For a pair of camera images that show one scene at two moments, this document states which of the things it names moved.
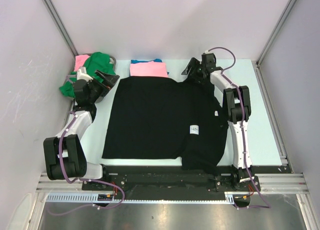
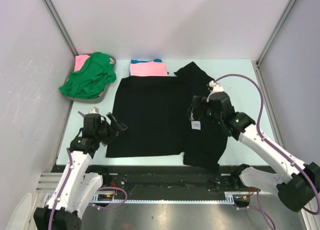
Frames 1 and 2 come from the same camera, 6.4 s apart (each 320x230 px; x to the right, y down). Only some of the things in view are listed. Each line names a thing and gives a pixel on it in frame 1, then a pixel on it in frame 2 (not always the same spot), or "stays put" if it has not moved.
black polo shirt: (166, 117) stays put
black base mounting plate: (170, 183) stays put
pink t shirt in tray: (79, 61) stays put
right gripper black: (195, 64) to (198, 103)
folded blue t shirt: (156, 60) stays put
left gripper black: (109, 80) to (112, 133)
